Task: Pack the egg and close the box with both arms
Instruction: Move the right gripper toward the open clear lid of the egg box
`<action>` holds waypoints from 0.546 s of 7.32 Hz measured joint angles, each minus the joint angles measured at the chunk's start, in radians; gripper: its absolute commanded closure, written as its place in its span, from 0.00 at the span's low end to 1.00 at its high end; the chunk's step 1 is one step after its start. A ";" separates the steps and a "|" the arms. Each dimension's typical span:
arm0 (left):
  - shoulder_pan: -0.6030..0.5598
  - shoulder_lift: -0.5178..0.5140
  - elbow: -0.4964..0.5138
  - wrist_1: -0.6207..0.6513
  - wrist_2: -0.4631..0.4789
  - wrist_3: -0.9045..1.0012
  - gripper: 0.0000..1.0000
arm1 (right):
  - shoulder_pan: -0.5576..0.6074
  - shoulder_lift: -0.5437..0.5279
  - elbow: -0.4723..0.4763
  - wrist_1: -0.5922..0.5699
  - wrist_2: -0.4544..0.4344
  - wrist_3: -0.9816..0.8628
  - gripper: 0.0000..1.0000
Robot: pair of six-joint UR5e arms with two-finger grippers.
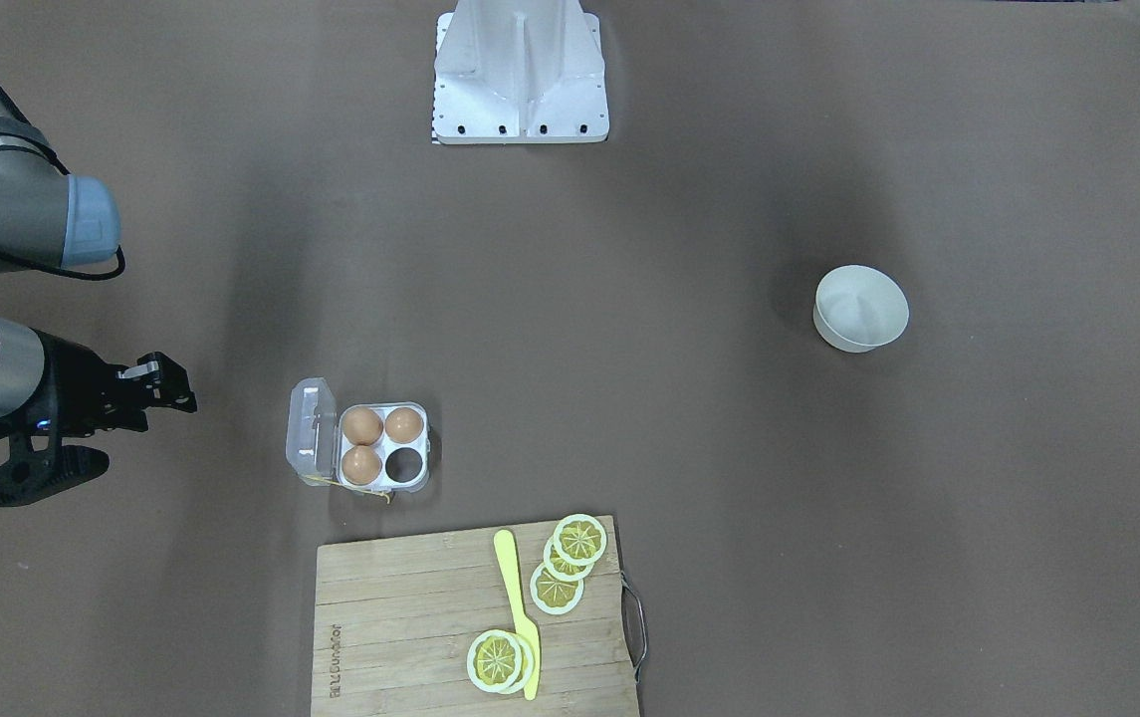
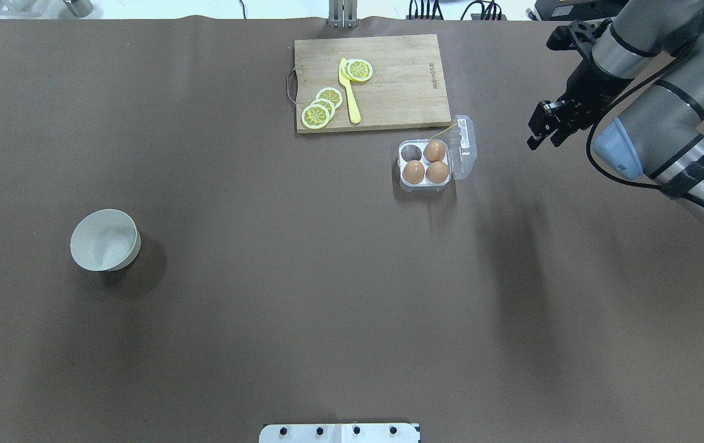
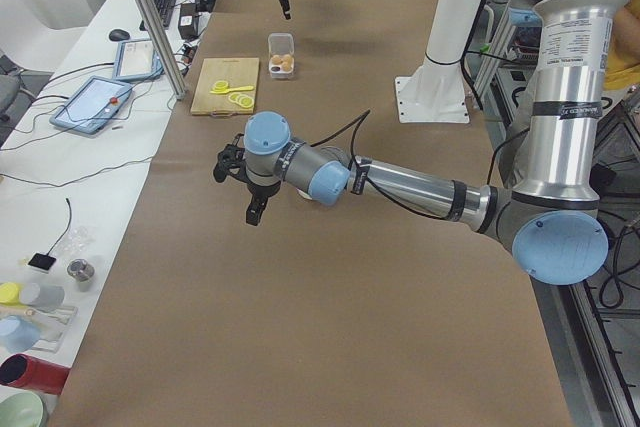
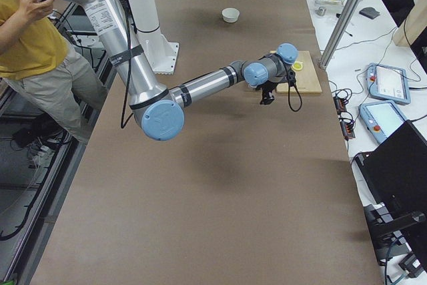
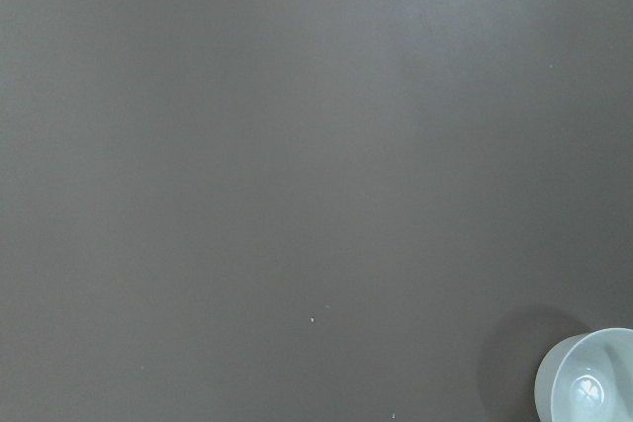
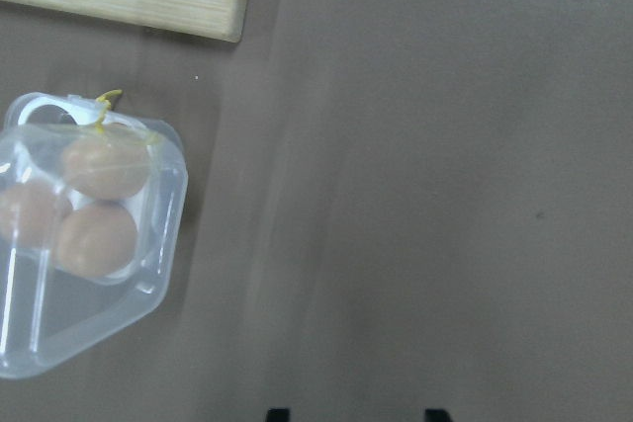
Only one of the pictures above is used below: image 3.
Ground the blue teach pendant near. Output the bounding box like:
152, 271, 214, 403
49, 76, 133, 135

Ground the black computer mouse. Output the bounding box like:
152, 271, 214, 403
108, 29, 130, 42

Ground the black square pad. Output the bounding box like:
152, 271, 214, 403
27, 253, 57, 272

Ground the blue teach pendant far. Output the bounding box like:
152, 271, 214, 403
112, 39, 163, 82

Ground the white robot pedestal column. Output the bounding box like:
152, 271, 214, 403
395, 0, 482, 124

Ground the clear plastic egg box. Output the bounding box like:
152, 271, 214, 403
268, 33, 295, 80

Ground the lemon slice lower front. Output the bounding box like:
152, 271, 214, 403
233, 95, 254, 109

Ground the green bowl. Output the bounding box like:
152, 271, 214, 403
1, 392, 48, 427

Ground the aluminium frame post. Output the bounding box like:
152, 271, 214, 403
134, 0, 187, 100

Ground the red cylinder cup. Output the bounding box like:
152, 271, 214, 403
1, 354, 70, 395

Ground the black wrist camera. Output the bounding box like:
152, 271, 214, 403
213, 133, 248, 183

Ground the yellow cup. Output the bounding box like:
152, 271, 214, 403
0, 282, 23, 305

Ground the blue teach pendant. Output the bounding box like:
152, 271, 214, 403
49, 76, 133, 135
112, 39, 163, 82

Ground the grey cup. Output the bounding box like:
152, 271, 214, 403
19, 283, 65, 312

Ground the black keyboard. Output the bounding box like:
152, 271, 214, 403
148, 0, 180, 29

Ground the light blue cup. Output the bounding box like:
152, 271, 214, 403
0, 316, 41, 354

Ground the wooden cutting board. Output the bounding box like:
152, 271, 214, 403
190, 57, 260, 117

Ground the black power adapter box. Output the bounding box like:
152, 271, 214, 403
178, 3, 199, 40

